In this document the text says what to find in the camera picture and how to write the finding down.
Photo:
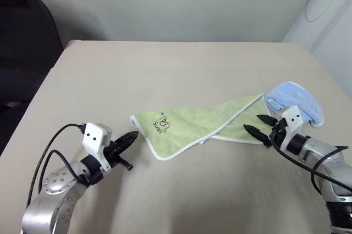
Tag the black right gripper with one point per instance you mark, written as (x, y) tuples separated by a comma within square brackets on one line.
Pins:
[(278, 132)]

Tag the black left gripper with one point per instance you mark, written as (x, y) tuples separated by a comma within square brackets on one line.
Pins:
[(113, 155)]

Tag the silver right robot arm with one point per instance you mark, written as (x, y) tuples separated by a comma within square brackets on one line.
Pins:
[(327, 162)]

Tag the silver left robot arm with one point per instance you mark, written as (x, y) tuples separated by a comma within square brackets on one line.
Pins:
[(55, 184)]

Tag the blue cloth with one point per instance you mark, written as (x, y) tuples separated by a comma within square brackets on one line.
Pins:
[(297, 98)]

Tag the green embroidered towel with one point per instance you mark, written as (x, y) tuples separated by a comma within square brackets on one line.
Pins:
[(178, 131)]

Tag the white rounded appliance panel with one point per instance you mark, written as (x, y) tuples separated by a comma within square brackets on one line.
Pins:
[(327, 11)]

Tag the black office chair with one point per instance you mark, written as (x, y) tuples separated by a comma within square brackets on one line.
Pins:
[(24, 47)]

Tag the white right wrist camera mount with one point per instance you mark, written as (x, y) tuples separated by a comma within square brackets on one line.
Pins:
[(293, 120)]

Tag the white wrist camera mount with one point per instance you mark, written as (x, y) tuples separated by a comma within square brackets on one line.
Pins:
[(94, 138), (293, 120)]

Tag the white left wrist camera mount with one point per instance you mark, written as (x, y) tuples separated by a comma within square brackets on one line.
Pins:
[(94, 138)]

